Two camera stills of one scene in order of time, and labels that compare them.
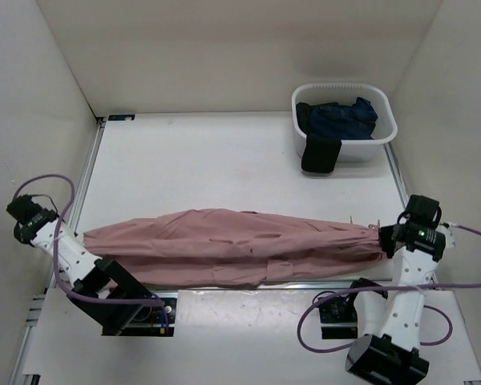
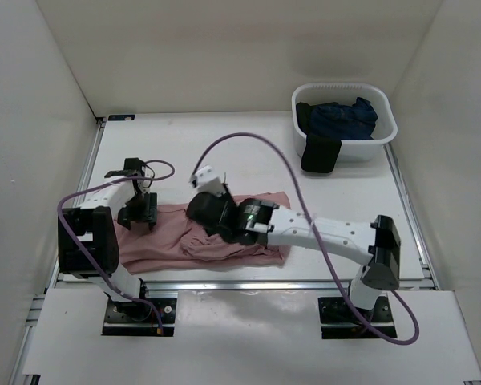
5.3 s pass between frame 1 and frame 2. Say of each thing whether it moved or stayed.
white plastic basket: stayed
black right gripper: moved
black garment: stayed
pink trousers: moved
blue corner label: stayed
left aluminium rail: stayed
